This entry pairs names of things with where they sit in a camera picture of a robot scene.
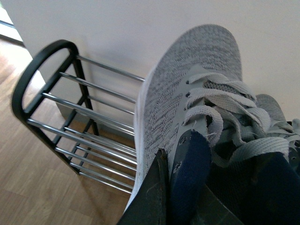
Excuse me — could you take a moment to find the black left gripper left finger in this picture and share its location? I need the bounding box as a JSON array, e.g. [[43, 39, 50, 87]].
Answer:
[[118, 149, 169, 225]]

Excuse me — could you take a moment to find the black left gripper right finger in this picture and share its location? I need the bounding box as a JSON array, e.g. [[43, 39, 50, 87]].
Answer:
[[195, 185, 243, 225]]

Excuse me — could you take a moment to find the grey knit sneaker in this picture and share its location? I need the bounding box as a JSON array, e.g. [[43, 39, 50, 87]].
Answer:
[[124, 23, 300, 225], [256, 94, 300, 144]]

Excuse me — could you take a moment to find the black metal shoe rack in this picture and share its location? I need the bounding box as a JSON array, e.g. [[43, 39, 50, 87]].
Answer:
[[12, 40, 144, 194]]

